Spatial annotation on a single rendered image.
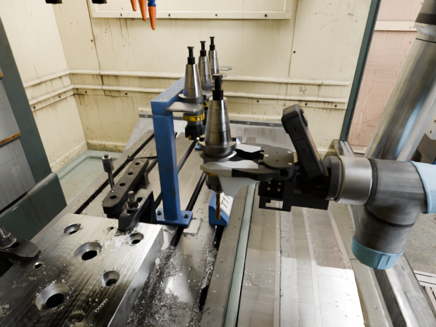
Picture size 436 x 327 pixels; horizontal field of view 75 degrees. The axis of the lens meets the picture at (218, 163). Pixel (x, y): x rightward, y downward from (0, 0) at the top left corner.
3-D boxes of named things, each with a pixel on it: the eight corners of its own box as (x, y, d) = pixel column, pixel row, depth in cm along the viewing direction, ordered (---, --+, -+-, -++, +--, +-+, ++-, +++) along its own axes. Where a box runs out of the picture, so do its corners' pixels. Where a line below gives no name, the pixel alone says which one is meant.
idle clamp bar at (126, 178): (151, 174, 96) (148, 158, 93) (120, 227, 73) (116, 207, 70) (137, 174, 97) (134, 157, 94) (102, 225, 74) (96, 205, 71)
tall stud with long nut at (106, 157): (120, 190, 88) (112, 152, 82) (115, 194, 86) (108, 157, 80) (111, 189, 89) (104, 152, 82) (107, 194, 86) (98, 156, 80)
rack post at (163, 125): (193, 213, 78) (187, 109, 64) (187, 227, 73) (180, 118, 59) (159, 209, 80) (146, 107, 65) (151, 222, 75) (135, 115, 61)
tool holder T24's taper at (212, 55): (205, 72, 86) (205, 48, 82) (220, 72, 85) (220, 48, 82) (204, 76, 82) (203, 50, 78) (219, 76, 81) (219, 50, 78)
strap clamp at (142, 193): (157, 224, 74) (151, 175, 67) (135, 263, 63) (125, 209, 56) (145, 222, 75) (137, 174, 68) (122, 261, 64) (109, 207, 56)
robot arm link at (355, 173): (375, 173, 40) (361, 148, 47) (341, 169, 40) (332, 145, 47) (362, 215, 43) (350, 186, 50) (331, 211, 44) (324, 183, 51)
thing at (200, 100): (187, 100, 69) (187, 89, 68) (210, 102, 67) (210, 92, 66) (174, 107, 64) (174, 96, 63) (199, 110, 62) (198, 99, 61)
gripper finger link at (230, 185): (200, 201, 45) (257, 200, 46) (199, 169, 42) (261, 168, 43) (200, 190, 48) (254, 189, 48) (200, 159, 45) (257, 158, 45)
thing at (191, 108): (205, 106, 62) (204, 102, 62) (198, 114, 58) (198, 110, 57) (174, 104, 64) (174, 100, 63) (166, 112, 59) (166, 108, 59)
